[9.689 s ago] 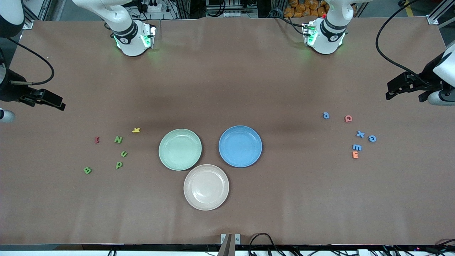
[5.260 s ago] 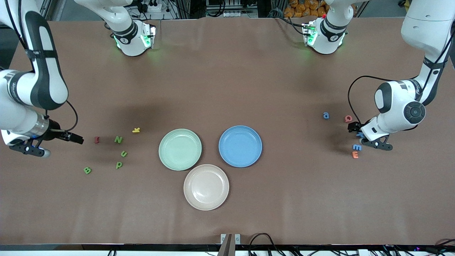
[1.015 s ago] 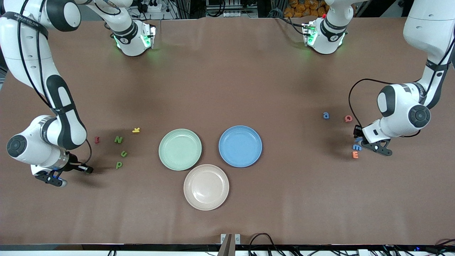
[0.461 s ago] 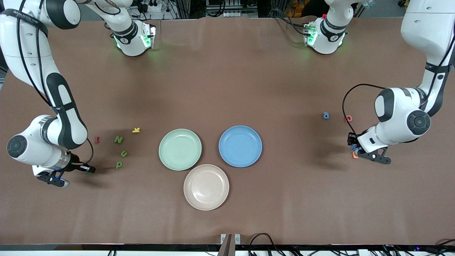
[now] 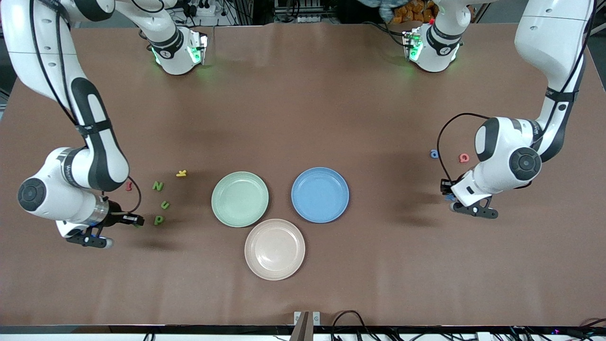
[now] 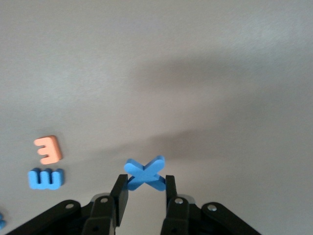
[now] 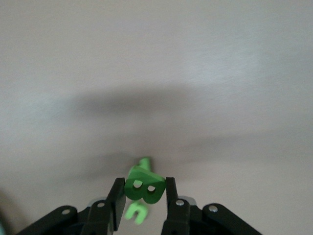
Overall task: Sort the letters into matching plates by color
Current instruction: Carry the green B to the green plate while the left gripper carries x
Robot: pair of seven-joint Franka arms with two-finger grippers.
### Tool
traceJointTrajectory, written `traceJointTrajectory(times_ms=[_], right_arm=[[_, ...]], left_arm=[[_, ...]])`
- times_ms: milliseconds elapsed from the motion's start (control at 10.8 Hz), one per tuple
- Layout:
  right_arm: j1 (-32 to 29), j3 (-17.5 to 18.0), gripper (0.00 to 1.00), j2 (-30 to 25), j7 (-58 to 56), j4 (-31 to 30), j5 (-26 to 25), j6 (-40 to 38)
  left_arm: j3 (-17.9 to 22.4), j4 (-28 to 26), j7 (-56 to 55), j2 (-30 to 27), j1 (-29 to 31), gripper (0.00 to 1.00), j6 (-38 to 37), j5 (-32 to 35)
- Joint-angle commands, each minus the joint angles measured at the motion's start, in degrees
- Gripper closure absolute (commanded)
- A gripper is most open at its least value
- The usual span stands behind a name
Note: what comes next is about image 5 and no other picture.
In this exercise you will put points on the green plate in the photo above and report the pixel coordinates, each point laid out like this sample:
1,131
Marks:
240,199

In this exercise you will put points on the white power strip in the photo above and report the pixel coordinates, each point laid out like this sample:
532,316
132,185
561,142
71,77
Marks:
310,19

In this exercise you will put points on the orange snack bag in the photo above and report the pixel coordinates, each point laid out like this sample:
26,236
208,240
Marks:
419,9

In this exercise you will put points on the dark teal patterned cloth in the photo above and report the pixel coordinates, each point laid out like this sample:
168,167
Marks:
383,7

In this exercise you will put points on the salmon red letter Q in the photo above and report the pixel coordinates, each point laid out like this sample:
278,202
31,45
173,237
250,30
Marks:
464,158

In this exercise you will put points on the black table edge rail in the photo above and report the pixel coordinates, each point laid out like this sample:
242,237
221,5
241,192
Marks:
142,329

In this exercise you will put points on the green letter N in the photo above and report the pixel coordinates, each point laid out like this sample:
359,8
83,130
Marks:
157,186

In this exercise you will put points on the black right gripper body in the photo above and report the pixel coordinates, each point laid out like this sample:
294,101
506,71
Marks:
115,218

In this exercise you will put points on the blue plate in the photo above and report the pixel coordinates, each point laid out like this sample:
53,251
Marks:
320,194

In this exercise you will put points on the grey metal bracket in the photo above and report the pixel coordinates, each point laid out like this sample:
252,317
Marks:
307,323

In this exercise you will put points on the pink plate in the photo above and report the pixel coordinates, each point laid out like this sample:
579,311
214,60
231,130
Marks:
274,249

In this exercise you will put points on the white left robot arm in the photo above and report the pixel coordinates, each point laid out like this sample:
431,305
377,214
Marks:
502,142

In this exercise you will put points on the brown table cover sheet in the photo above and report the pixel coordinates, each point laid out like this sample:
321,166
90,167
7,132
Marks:
303,293

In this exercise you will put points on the green letter P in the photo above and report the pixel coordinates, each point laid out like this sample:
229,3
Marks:
158,219

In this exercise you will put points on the base connector box green light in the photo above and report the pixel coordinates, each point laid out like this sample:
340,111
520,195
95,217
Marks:
412,45
196,47

